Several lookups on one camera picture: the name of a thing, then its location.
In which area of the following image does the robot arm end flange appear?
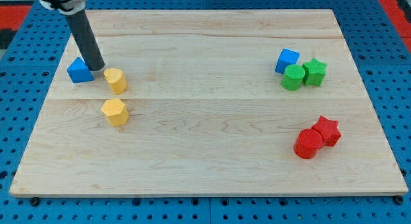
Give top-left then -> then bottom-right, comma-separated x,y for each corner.
39,0 -> 88,15

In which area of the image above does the wooden board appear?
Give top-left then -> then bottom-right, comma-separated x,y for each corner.
10,10 -> 408,198

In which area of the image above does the yellow hexagon block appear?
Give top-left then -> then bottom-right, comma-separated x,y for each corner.
101,99 -> 129,127

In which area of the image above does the green cylinder block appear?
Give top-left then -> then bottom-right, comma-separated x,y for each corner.
281,64 -> 306,91

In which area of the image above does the yellow heart block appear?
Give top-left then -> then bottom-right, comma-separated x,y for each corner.
103,68 -> 127,95

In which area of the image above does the blue cube block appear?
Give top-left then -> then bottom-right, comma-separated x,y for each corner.
274,49 -> 300,74

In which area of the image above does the red cylinder block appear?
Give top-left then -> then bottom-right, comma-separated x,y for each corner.
293,128 -> 324,159

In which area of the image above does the green star block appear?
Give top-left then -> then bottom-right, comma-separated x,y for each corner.
302,58 -> 328,87

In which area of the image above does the red star block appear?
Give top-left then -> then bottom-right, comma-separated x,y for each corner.
311,116 -> 341,147

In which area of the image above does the blue triangular block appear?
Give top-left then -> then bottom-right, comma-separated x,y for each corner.
67,57 -> 94,83

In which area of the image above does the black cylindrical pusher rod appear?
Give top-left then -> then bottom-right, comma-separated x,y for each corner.
65,10 -> 105,71

